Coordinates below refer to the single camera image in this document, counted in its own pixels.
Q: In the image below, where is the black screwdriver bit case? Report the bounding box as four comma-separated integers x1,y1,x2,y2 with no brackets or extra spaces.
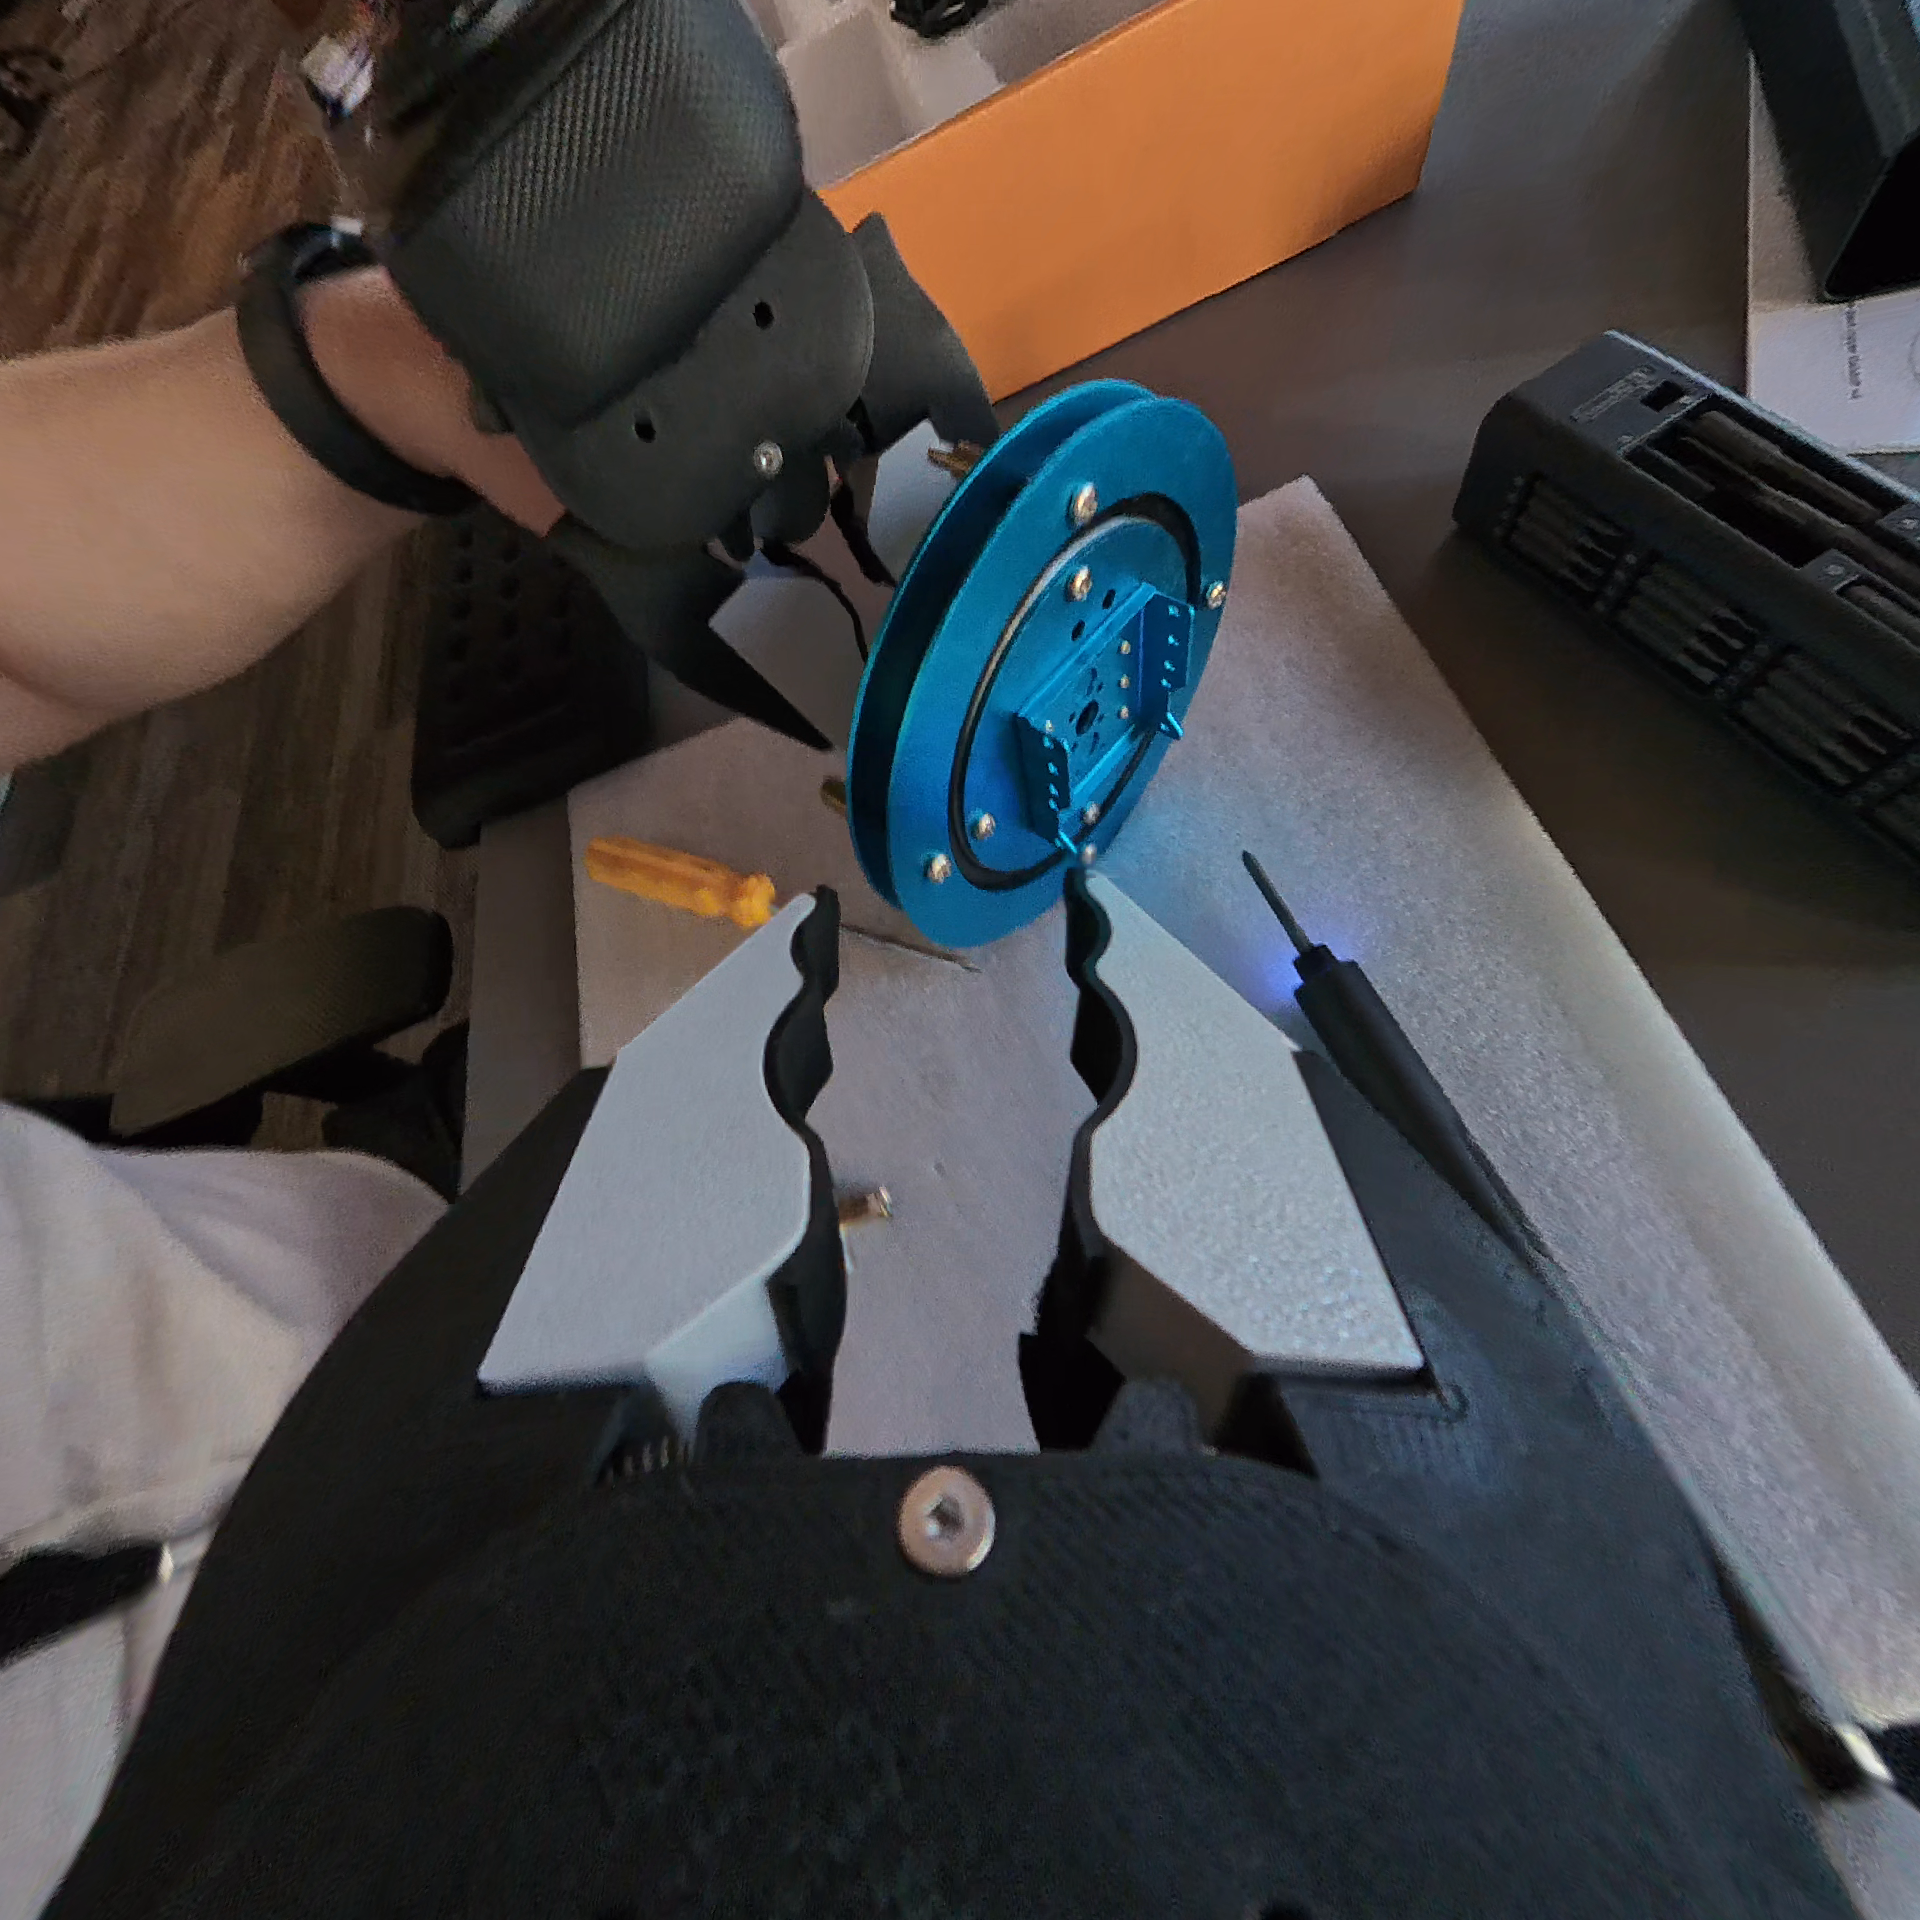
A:
1449,330,1920,867

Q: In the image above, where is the blue metal disc assembly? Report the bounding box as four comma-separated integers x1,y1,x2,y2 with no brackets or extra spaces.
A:
844,378,1242,952

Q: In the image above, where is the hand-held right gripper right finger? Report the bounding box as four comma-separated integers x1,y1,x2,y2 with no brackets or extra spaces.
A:
1020,866,1427,1452

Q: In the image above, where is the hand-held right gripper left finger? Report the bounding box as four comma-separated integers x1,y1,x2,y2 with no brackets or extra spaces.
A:
475,884,852,1445

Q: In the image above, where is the black electric screwdriver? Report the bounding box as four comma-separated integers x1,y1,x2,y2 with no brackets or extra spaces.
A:
1240,850,1536,1250

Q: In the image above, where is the person's white shirt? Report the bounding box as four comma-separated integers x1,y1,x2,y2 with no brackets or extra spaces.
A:
0,1097,456,1920

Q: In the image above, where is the grey desk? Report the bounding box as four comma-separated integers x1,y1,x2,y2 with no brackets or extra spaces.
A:
456,0,1920,1351

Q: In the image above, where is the black rectangular sleeve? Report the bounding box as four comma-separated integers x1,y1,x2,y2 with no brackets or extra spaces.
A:
1732,0,1920,306

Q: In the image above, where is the black perforated panel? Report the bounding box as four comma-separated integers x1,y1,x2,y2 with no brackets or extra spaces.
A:
408,505,657,851

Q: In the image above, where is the person's left forearm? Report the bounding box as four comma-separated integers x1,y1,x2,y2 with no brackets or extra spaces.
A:
0,306,452,770

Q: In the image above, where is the printed instruction sheet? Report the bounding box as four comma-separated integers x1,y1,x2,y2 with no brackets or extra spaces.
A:
1744,59,1920,455

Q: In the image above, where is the white foam mat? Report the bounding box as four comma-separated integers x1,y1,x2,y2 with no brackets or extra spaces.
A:
566,473,1920,1779

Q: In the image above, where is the orange cardboard box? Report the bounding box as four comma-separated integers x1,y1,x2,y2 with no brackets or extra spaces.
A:
780,0,1468,403

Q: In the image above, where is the yellow handle screwdriver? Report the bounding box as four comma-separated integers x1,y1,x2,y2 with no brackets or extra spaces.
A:
581,834,979,972

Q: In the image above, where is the black wristband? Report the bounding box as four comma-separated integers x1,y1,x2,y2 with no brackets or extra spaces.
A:
234,219,486,521

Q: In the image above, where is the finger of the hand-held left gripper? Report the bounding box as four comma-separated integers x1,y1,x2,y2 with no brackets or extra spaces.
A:
712,558,879,707
869,425,965,567

